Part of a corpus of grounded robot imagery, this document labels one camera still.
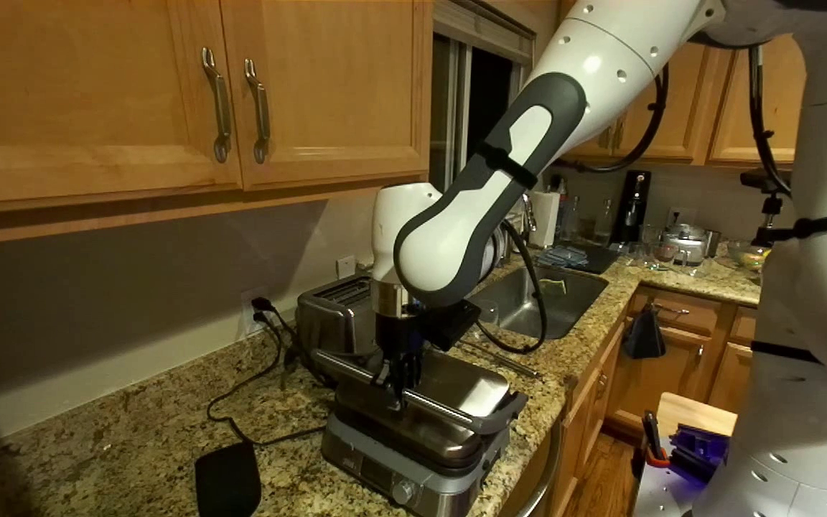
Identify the silver sandwich maker grill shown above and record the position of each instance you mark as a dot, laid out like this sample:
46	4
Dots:
431	449

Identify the black camera on tripod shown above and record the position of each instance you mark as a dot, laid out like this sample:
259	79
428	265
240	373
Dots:
769	179

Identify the stainless steel toaster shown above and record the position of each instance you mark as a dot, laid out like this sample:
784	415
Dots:
332	319

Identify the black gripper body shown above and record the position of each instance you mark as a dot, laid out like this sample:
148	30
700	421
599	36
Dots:
401	333

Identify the wide wooden cabinet door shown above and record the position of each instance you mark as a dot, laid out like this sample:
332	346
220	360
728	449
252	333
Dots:
79	95

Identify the bowl with yellow contents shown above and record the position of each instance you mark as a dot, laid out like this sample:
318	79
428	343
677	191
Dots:
747	258

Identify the stainless steel sink basin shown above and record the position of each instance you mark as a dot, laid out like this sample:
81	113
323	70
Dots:
568	290

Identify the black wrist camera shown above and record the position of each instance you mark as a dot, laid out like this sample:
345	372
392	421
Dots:
445	324

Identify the black flat pad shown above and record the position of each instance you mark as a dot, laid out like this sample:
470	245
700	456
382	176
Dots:
229	479

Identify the light wooden board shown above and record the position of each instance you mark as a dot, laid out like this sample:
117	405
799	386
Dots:
697	415

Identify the black hanging cloth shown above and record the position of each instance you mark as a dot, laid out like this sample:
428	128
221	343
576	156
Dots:
644	337

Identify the tall black countertop appliance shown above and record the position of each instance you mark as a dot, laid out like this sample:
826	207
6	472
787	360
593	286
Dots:
634	204

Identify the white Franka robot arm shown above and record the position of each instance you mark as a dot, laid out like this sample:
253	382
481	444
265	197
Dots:
530	123

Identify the kitchen window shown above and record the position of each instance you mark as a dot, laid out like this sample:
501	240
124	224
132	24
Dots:
460	95

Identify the silver kettle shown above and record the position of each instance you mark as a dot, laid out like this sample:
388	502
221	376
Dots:
687	245

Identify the wooden drawer front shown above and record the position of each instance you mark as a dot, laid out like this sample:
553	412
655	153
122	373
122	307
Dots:
697	311

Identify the white paper towel roll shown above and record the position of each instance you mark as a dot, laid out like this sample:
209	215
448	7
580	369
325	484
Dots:
547	220

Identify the white wall outlet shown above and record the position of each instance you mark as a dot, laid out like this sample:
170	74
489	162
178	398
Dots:
345	265

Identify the wooden base cabinet door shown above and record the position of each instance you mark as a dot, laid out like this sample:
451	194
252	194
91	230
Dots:
674	382
734	376

